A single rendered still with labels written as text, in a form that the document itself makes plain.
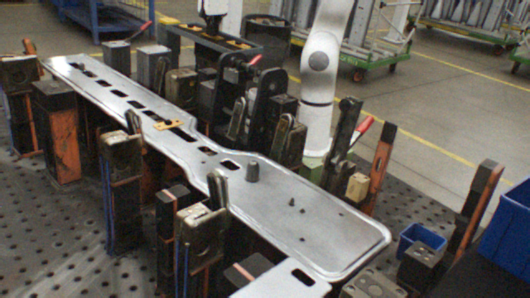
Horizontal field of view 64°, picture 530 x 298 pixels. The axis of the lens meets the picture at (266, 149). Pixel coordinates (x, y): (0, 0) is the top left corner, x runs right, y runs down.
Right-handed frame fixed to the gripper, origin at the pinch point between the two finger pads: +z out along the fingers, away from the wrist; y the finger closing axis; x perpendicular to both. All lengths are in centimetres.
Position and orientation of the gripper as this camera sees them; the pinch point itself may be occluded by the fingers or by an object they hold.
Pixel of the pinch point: (212, 29)
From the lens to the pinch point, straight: 152.1
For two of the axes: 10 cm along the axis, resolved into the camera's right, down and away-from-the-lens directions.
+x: 7.4, 3.9, -5.4
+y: -6.6, 2.9, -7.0
